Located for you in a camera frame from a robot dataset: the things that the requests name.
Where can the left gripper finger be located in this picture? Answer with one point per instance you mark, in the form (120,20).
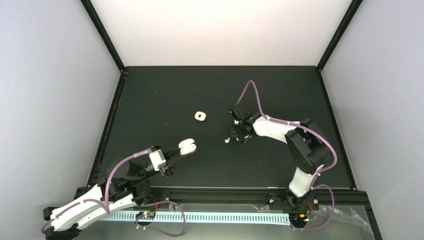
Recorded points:
(177,159)
(173,153)

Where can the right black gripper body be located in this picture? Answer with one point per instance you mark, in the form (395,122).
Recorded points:
(237,132)

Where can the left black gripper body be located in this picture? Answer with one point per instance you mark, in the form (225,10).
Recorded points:
(165,170)

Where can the cream earbud charging case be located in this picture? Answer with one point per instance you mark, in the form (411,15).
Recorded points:
(187,146)

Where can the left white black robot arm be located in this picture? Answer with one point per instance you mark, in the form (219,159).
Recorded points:
(126,186)

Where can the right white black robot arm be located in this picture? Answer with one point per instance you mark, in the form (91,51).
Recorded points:
(305,140)

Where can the small circuit board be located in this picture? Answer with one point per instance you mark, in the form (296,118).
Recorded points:
(145,215)

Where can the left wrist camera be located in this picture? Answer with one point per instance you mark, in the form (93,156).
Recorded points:
(157,159)

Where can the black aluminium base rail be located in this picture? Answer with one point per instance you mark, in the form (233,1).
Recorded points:
(275,198)

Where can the white slotted cable duct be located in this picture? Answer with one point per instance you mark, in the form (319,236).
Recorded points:
(205,217)

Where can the left frame post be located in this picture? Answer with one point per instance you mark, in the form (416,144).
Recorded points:
(99,26)

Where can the frame post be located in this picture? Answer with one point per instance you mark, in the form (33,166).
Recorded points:
(99,26)
(338,34)

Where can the right frame post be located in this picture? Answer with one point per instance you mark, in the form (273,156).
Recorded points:
(338,34)

